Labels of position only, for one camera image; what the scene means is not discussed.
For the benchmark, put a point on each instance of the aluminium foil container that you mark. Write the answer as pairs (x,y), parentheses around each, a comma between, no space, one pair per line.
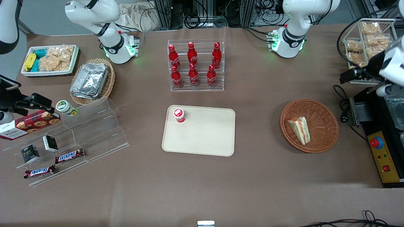
(90,80)

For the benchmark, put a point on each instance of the clear bag of fried snacks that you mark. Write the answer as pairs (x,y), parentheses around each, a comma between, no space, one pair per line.
(371,28)
(354,46)
(356,60)
(378,40)

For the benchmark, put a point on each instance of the round brown wicker basket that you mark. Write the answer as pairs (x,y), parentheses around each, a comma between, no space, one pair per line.
(322,132)

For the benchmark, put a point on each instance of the green lidded yogurt jar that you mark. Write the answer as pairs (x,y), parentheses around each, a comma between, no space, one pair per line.
(64,106)

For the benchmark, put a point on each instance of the red emergency stop button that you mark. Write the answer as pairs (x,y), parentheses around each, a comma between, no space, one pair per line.
(376,142)

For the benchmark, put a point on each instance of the small black box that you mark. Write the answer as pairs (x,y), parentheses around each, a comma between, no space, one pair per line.
(30,154)
(50,143)

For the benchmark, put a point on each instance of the aluminium frame post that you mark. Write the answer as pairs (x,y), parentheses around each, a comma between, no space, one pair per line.
(163,12)
(248,12)

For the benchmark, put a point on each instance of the white rectangular plastic bin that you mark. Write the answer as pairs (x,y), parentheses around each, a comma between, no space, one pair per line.
(26,73)

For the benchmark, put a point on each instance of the yellow snack packet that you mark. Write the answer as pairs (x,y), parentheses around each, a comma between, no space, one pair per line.
(29,61)

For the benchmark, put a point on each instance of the clear bag of rice crackers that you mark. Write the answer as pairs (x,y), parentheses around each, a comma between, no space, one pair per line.
(56,58)

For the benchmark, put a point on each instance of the black machine with yellow panel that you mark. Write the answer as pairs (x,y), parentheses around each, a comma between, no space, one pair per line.
(386,176)

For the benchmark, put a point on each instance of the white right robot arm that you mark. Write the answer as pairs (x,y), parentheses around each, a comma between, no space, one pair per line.
(110,41)

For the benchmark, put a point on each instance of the oval light wicker basket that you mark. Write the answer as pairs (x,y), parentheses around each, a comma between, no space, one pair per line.
(110,82)

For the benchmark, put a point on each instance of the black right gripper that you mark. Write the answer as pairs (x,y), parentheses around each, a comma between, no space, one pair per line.
(9,98)

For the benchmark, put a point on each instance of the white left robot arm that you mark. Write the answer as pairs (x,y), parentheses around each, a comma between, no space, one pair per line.
(293,34)

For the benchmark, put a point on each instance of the red cola bottle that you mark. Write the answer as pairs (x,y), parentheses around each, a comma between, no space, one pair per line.
(216,56)
(193,77)
(176,78)
(174,58)
(211,78)
(192,55)

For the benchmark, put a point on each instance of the Snickers chocolate bar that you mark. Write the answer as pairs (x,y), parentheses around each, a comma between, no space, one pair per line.
(69,156)
(39,171)

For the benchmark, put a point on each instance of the red rocker switch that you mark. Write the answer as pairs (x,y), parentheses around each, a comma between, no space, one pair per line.
(386,168)

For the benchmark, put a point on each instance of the red tartan cookie box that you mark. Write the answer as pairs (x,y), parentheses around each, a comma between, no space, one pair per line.
(28,124)

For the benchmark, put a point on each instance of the clear acrylic bottle rack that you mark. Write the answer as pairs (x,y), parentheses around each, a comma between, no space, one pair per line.
(202,88)

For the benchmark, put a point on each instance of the triangular sandwich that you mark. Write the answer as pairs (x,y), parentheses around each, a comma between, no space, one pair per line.
(300,129)

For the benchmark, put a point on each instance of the clear acrylic stepped stand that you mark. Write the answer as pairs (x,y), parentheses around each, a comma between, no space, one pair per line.
(101,135)

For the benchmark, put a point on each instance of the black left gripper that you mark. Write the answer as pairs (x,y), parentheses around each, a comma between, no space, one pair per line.
(372,68)

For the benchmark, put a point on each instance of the teal snack packet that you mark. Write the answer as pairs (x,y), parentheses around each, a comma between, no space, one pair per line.
(36,65)
(41,53)

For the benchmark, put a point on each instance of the small red yogurt cup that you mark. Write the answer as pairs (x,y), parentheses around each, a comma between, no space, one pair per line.
(179,115)

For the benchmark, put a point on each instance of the beige cloth bag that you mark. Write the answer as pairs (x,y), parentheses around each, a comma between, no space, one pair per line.
(139,17)

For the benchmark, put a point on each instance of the beige plastic serving tray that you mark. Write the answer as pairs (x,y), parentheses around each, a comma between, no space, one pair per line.
(205,135)

